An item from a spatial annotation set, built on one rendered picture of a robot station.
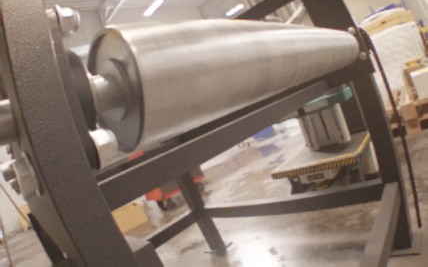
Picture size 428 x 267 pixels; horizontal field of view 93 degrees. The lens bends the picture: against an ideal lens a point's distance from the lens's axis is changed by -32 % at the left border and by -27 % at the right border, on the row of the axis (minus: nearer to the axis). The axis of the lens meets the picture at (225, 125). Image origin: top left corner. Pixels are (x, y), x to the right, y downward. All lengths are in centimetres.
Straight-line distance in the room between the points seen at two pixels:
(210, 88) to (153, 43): 7
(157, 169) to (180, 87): 19
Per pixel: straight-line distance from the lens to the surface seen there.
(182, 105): 22
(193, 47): 23
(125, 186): 36
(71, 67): 19
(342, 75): 99
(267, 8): 109
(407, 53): 411
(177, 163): 40
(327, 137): 198
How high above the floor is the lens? 80
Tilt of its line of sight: 2 degrees down
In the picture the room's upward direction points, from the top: 23 degrees counter-clockwise
